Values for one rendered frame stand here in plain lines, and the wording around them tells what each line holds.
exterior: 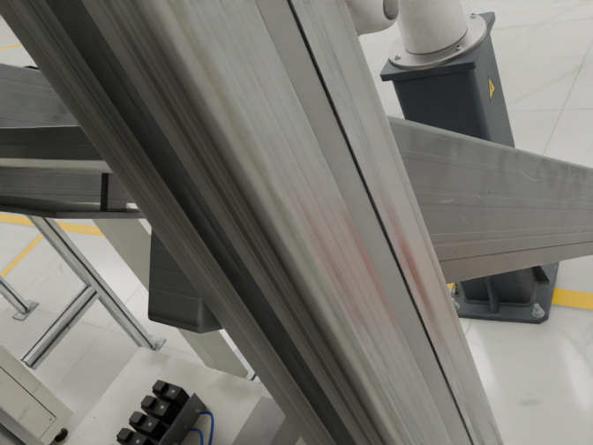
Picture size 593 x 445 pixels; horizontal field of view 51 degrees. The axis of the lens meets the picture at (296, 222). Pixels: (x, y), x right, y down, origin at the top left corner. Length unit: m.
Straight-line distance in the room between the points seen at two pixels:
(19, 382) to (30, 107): 1.42
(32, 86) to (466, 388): 0.38
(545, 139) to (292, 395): 2.01
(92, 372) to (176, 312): 2.00
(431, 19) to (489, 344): 0.79
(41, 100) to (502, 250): 0.33
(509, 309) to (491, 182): 1.35
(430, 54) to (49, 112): 0.87
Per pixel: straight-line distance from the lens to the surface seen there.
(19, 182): 0.89
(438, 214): 0.25
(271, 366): 0.16
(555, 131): 2.18
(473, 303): 1.67
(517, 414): 1.49
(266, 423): 0.79
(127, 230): 1.35
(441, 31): 1.23
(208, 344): 1.56
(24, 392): 1.88
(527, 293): 1.61
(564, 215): 0.42
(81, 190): 0.94
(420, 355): 0.16
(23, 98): 0.49
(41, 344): 1.82
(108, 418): 1.00
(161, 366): 1.01
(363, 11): 0.97
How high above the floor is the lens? 1.26
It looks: 35 degrees down
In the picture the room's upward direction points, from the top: 28 degrees counter-clockwise
